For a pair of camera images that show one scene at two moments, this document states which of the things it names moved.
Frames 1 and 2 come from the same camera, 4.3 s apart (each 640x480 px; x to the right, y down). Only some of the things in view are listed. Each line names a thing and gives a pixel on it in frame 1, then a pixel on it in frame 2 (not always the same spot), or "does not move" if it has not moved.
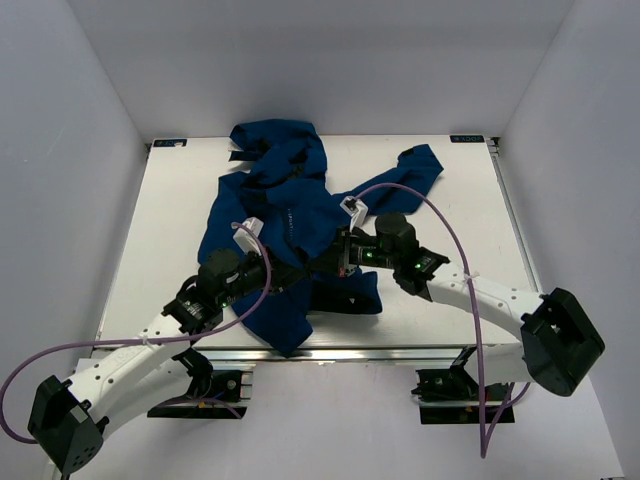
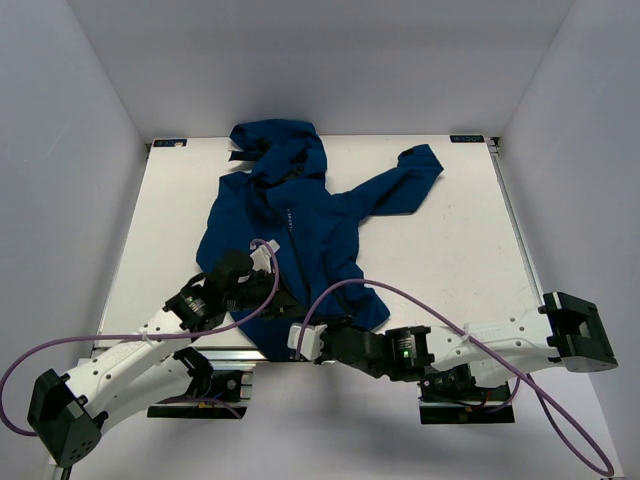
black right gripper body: [356, 249] → [329, 331]
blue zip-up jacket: [276, 225] does not move
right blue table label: [467, 138] does not move
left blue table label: [169, 142] does not move
